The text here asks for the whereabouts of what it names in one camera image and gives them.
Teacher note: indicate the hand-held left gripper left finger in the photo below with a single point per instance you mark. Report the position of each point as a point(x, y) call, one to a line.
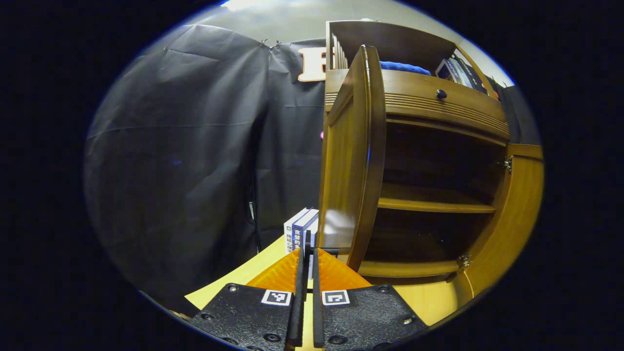
point(295, 317)

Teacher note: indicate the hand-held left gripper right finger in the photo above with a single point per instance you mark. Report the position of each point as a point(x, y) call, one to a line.
point(318, 317)

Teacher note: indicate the wooden cabinet drawer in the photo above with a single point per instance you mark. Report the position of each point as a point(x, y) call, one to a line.
point(414, 97)

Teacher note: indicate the wooden inner shelf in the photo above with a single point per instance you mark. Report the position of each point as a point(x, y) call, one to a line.
point(429, 201)

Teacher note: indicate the wooden cabinet door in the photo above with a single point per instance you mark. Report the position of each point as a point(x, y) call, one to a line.
point(516, 219)
point(351, 170)

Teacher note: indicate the metal door hinge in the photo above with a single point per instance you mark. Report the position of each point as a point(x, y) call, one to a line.
point(508, 164)
point(464, 260)

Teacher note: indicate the wooden double-door shoe cabinet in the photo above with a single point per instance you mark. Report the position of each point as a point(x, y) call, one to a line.
point(438, 122)

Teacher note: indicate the red book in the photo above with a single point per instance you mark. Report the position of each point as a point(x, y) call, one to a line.
point(493, 93)

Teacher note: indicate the pale grey book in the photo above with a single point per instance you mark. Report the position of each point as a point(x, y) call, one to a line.
point(460, 73)

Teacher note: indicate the black book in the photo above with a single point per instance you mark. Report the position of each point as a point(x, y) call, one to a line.
point(474, 78)

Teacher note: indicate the black round drawer knob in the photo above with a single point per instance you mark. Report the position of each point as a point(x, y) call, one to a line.
point(441, 94)

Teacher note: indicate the black backdrop cloth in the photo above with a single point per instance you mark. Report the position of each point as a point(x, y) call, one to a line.
point(185, 161)
point(521, 117)

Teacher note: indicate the blue towel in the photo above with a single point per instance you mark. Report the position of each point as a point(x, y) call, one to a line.
point(404, 68)

